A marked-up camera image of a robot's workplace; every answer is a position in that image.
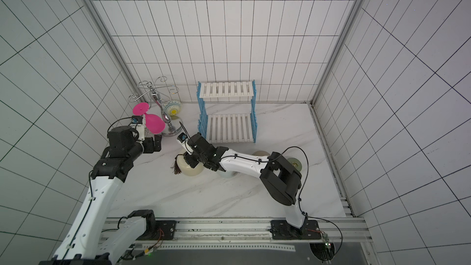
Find cream tea canister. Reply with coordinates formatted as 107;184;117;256
172;153;204;176

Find large beige tea canister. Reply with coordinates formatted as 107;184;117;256
253;150;270;157

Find green tea canister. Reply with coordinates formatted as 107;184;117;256
287;158;302;172

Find light blue tea canister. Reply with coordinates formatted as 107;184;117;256
217;170;237;178

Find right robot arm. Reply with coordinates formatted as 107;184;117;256
175;133;307;229

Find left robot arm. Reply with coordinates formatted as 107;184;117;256
46;124;158;265

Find blue white slatted shelf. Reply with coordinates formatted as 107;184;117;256
197;81;258;144

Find pink plastic wine glass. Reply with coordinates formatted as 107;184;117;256
132;103;166;134

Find yellow blue patterned bowl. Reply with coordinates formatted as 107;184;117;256
163;100;182;116

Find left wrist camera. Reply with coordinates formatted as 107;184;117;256
130;115;146;142

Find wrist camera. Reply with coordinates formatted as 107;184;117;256
177;121;193;155
130;115;146;142

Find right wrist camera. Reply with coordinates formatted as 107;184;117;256
177;121;193;155

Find chrome wire glass rack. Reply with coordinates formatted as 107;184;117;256
129;76;182;137

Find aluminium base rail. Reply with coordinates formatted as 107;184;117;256
128;217;374;255

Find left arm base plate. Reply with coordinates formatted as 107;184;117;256
145;220;177;242

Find left base cable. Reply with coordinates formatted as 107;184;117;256
110;227;165;262

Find base cable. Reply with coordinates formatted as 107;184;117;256
279;145;345;262
110;227;165;262

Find right base cable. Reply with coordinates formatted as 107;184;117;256
279;145;345;262

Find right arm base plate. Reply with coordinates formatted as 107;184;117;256
269;220;322;240

